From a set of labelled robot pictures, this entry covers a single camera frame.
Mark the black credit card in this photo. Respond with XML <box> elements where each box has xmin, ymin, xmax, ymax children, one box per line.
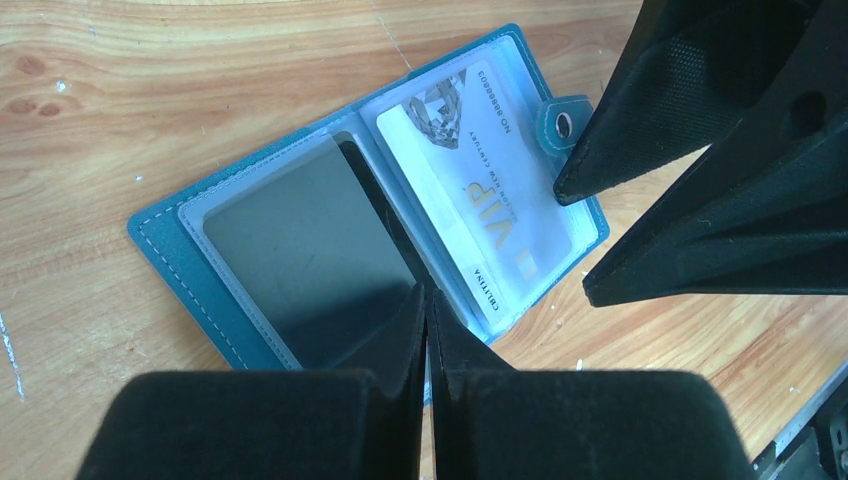
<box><xmin>202</xmin><ymin>132</ymin><xmax>432</xmax><ymax>369</ymax></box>

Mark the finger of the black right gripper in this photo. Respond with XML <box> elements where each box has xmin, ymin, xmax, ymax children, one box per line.
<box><xmin>583</xmin><ymin>1</ymin><xmax>847</xmax><ymax>307</ymax></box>
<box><xmin>553</xmin><ymin>0</ymin><xmax>820</xmax><ymax>205</ymax></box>

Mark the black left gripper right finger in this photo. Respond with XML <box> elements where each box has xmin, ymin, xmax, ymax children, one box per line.
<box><xmin>426</xmin><ymin>290</ymin><xmax>753</xmax><ymax>479</ymax></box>

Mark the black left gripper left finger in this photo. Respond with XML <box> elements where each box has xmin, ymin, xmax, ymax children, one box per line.
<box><xmin>77</xmin><ymin>285</ymin><xmax>426</xmax><ymax>479</ymax></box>

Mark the teal leather card holder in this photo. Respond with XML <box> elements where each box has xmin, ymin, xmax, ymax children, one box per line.
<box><xmin>127</xmin><ymin>24</ymin><xmax>609</xmax><ymax>370</ymax></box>

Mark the white VIP card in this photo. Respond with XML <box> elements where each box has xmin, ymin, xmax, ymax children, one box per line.
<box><xmin>376</xmin><ymin>60</ymin><xmax>577</xmax><ymax>327</ymax></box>

